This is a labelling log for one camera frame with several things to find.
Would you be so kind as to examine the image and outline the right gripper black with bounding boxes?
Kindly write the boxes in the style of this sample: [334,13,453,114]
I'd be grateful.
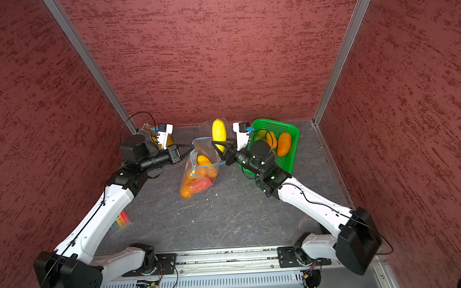
[213,133,265,179]

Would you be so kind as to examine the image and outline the clear zip bag blue zipper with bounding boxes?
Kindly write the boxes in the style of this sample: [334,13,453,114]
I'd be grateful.
[180,137,222,199]

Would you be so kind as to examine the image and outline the red mango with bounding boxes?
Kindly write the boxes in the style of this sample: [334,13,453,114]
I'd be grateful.
[188,178,214,194]

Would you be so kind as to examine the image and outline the large orange mango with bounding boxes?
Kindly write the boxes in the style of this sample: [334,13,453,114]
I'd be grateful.
[180,183,194,199]

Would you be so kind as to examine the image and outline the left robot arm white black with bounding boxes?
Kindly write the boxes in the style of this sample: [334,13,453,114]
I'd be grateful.
[33,134,194,288]

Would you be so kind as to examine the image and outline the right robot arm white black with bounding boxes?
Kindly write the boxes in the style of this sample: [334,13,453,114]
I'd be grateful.
[212,141,383,275]

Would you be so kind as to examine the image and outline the orange mango left in basket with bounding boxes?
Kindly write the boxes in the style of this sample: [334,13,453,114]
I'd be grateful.
[197,155,213,167]

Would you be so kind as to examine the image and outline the green mango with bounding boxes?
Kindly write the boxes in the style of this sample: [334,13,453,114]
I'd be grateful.
[253,129,268,143]

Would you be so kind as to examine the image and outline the small orange mango back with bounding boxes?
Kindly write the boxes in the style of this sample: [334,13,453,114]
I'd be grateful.
[266,132,278,149]

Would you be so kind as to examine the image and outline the orange mango at basket back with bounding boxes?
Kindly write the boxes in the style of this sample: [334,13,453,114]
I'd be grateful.
[277,132,292,157]

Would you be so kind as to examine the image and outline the yellow cup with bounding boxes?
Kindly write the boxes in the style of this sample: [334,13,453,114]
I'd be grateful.
[151,124,174,149]

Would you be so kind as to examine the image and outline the sticks in yellow cup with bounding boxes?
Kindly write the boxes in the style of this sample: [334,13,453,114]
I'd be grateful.
[140,124,156,136]

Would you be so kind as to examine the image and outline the green plastic basket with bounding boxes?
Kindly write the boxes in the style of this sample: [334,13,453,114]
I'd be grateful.
[246,118,300,173]

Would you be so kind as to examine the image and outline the colourful marker pack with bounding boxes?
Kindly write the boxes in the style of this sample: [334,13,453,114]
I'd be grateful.
[109,211,132,237]

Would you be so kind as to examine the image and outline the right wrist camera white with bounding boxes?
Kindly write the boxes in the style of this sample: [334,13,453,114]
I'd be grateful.
[233,122,252,150]

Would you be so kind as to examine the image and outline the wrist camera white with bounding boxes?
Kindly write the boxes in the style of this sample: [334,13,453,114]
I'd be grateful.
[156,124,174,149]
[233,122,252,150]

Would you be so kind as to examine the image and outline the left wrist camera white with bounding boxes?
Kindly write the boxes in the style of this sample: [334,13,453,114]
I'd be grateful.
[156,124,174,149]

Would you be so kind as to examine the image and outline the aluminium front rail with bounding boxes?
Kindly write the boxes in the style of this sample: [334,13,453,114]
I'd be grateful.
[65,237,389,285]

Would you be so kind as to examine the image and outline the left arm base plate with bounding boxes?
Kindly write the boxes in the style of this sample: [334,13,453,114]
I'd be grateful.
[135,253,177,276]

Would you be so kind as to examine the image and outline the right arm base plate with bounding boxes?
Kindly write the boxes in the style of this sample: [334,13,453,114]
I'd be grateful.
[277,246,323,268]

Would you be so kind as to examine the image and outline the left corner aluminium post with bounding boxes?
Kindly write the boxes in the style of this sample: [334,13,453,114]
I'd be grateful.
[42,0,137,133]

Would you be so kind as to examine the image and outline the corner aluminium post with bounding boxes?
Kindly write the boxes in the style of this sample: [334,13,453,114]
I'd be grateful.
[313,0,371,128]
[42,0,137,133]

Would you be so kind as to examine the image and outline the right corner aluminium post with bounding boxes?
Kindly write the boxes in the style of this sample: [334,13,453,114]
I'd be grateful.
[313,0,371,128]

